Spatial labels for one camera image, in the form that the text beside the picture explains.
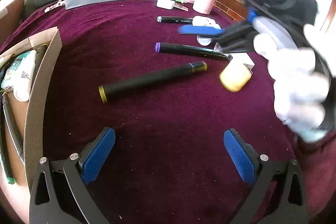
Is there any black marker purple cap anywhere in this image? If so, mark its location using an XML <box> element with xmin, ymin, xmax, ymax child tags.
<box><xmin>155</xmin><ymin>43</ymin><xmax>233</xmax><ymax>61</ymax></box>

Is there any white soap block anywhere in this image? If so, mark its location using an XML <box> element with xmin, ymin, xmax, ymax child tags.
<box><xmin>231</xmin><ymin>53</ymin><xmax>255</xmax><ymax>70</ymax></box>

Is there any yellow tape roll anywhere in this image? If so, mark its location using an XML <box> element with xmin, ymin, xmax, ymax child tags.
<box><xmin>219</xmin><ymin>61</ymin><xmax>252</xmax><ymax>92</ymax></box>

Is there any black marker gold cap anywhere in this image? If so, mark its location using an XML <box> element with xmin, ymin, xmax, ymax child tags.
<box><xmin>98</xmin><ymin>61</ymin><xmax>208</xmax><ymax>103</ymax></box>

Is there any white spray bottle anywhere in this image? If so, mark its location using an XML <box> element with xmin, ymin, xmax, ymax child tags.
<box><xmin>13</xmin><ymin>50</ymin><xmax>37</xmax><ymax>102</ymax></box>

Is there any teal tissue packet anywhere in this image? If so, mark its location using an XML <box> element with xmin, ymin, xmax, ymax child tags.
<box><xmin>1</xmin><ymin>51</ymin><xmax>30</xmax><ymax>92</ymax></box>

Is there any black marker green cap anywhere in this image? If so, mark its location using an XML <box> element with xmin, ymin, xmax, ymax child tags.
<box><xmin>0</xmin><ymin>98</ymin><xmax>15</xmax><ymax>185</ymax></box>

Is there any white gloved right hand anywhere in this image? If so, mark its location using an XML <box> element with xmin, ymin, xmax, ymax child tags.
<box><xmin>252</xmin><ymin>16</ymin><xmax>335</xmax><ymax>143</ymax></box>

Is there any white pill bottle red label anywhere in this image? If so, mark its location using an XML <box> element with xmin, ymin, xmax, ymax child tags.
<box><xmin>192</xmin><ymin>16</ymin><xmax>221</xmax><ymax>29</ymax></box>

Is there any brown snack wrapper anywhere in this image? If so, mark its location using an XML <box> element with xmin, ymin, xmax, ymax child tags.
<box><xmin>174</xmin><ymin>2</ymin><xmax>189</xmax><ymax>12</ymax></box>

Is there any black marker grey cap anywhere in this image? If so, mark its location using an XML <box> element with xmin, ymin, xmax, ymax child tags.
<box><xmin>157</xmin><ymin>16</ymin><xmax>193</xmax><ymax>24</ymax></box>

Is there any white charger adapter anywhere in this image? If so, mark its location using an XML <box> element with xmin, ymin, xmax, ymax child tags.
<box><xmin>156</xmin><ymin>0</ymin><xmax>175</xmax><ymax>10</ymax></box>

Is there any brown wooden headboard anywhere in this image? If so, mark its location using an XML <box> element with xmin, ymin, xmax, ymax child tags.
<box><xmin>214</xmin><ymin>0</ymin><xmax>248</xmax><ymax>22</ymax></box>

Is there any cardboard box tray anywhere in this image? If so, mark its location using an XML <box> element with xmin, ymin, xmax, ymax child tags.
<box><xmin>1</xmin><ymin>27</ymin><xmax>63</xmax><ymax>189</ymax></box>

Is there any pink bead bracelet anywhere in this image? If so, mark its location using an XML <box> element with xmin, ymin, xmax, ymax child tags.
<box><xmin>44</xmin><ymin>0</ymin><xmax>66</xmax><ymax>14</ymax></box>

